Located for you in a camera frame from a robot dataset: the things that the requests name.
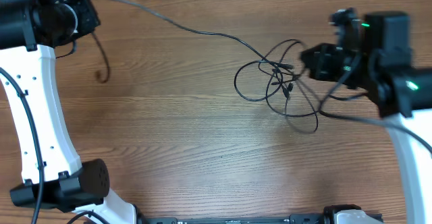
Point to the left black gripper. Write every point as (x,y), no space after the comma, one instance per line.
(80,3)

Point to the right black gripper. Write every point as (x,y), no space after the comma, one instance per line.
(319,71)

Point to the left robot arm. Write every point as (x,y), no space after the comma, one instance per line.
(53,175)

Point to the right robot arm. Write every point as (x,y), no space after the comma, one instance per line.
(374,54)

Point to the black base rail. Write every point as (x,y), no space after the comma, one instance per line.
(311,218)

